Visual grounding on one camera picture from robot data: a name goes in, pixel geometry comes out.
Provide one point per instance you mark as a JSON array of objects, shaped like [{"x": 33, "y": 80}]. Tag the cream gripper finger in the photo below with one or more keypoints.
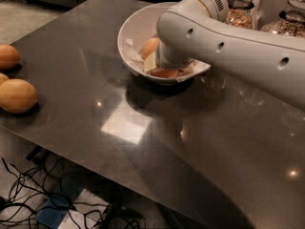
[{"x": 149, "y": 63}]

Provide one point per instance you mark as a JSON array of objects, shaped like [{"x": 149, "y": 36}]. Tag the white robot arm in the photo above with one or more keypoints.
[{"x": 195, "y": 29}]

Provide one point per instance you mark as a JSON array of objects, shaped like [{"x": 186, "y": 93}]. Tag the white paper bowl liner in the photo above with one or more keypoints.
[{"x": 135, "y": 63}]

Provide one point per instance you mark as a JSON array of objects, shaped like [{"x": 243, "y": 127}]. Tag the white bowl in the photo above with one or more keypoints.
[{"x": 141, "y": 26}]

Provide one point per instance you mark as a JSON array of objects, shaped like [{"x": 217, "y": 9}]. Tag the glass jar of nuts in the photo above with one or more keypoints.
[{"x": 241, "y": 14}]

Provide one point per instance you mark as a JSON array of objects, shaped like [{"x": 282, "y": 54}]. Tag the large orange on table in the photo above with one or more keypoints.
[{"x": 17, "y": 96}]

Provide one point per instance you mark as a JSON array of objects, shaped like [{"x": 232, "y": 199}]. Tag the glass jar of grains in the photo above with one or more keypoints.
[{"x": 291, "y": 21}]

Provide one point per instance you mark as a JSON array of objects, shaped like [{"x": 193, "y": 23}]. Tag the white paper on floor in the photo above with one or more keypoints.
[{"x": 89, "y": 212}]

